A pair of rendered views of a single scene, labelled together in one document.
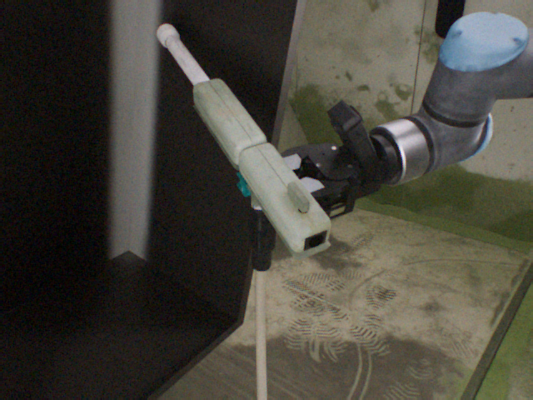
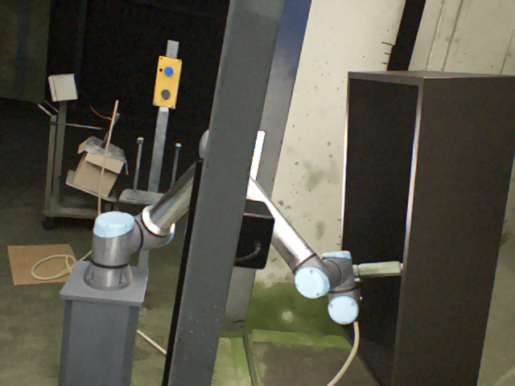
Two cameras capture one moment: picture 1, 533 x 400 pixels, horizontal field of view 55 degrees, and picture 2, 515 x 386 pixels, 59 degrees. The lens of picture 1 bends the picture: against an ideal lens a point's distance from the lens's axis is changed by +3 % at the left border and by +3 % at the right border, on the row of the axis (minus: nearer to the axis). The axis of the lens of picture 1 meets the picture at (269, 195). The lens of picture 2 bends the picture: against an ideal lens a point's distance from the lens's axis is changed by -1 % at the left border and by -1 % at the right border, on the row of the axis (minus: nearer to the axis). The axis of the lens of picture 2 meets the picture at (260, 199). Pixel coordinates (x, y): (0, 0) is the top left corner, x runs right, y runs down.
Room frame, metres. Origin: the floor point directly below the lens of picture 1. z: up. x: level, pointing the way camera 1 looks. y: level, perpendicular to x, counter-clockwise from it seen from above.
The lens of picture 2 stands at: (1.36, -1.46, 1.54)
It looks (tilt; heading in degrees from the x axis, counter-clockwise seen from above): 15 degrees down; 132
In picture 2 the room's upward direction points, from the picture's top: 11 degrees clockwise
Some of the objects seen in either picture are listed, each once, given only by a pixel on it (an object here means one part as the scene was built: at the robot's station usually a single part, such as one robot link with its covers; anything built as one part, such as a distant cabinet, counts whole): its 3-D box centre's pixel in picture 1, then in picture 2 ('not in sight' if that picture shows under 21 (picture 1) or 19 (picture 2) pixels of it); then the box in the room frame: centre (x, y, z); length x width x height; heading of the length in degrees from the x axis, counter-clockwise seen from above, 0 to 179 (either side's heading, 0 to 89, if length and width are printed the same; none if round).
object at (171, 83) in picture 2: not in sight; (167, 82); (-0.76, 0.01, 1.42); 0.12 x 0.06 x 0.26; 53
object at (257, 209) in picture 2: not in sight; (232, 229); (0.98, -1.08, 1.35); 0.09 x 0.07 x 0.07; 53
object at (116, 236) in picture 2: not in sight; (114, 236); (-0.16, -0.56, 0.83); 0.17 x 0.15 x 0.18; 98
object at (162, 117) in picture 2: not in sight; (154, 186); (-0.81, 0.04, 0.82); 0.06 x 0.06 x 1.64; 53
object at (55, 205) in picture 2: not in sight; (83, 153); (-2.33, 0.33, 0.64); 0.73 x 0.50 x 1.27; 64
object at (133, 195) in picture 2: not in sight; (155, 170); (-0.68, -0.05, 0.95); 0.26 x 0.15 x 0.32; 53
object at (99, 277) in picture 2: not in sight; (109, 268); (-0.16, -0.57, 0.69); 0.19 x 0.19 x 0.10
